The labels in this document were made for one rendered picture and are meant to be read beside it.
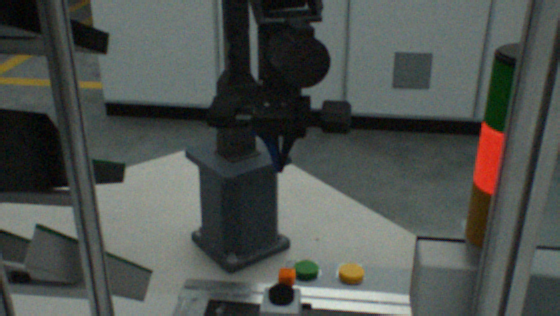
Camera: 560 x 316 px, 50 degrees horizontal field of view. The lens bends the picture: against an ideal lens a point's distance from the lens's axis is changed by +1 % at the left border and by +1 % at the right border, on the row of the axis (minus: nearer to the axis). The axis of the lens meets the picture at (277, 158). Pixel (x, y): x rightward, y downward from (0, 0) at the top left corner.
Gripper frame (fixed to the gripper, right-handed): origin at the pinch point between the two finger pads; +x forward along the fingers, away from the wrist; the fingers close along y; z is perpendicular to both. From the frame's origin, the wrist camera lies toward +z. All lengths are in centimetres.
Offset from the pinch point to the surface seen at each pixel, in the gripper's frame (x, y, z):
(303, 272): 21.6, 3.5, -1.8
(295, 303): 10.3, 4.1, 19.1
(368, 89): 90, 22, -283
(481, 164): -14.2, 19.0, 30.7
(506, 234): -10.6, 20.6, 34.6
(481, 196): -11.8, 19.3, 31.2
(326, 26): 52, -6, -284
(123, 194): 33, -41, -41
